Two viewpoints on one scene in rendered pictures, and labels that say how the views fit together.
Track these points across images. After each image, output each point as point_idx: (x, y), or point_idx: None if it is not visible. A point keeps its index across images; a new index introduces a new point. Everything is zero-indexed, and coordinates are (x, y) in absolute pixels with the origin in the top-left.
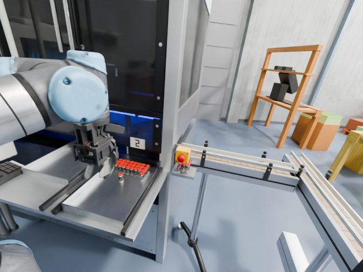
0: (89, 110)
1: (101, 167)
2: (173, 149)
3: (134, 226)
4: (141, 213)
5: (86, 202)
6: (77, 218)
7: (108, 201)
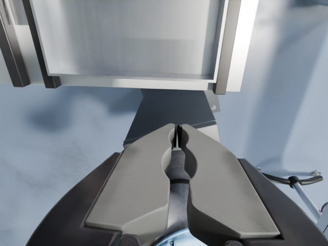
0: None
1: (166, 172)
2: None
3: (233, 65)
4: (240, 26)
5: (88, 35)
6: (106, 80)
7: (136, 13)
